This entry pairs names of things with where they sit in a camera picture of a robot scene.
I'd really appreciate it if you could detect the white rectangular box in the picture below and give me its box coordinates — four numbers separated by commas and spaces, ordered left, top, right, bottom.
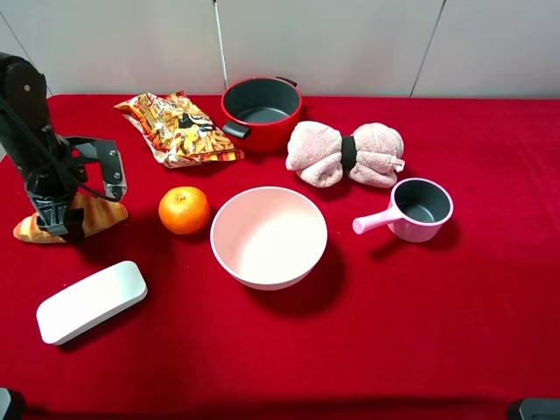
36, 261, 148, 346

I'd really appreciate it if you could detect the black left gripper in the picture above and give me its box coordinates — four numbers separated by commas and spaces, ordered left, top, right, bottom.
24, 135, 127, 242

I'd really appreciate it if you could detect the red tablecloth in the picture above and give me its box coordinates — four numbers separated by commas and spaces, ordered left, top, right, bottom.
1, 95, 559, 419

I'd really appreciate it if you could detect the pink rolled towel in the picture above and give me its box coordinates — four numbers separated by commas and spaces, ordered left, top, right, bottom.
285, 121, 405, 188

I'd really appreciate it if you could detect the orange snack bag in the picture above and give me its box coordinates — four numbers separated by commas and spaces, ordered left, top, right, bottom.
114, 91, 244, 169

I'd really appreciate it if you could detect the black object bottom right corner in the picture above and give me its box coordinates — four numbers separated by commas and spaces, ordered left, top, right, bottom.
507, 398, 560, 420

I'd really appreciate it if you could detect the large pink bowl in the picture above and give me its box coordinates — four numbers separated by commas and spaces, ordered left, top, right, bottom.
210, 186, 328, 291

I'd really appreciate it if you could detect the golden brown croissant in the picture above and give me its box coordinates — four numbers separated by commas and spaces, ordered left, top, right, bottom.
13, 192, 128, 244

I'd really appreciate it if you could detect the orange mandarin fruit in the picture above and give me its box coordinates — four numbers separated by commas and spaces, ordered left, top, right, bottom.
158, 186, 211, 235

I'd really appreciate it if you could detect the red pot with black handles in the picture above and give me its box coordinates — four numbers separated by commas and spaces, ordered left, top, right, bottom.
220, 76, 303, 153

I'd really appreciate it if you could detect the small pink saucepan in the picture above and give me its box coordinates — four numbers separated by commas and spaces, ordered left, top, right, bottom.
352, 178, 454, 243

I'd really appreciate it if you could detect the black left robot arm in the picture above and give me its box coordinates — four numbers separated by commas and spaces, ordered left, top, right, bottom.
1, 52, 88, 242

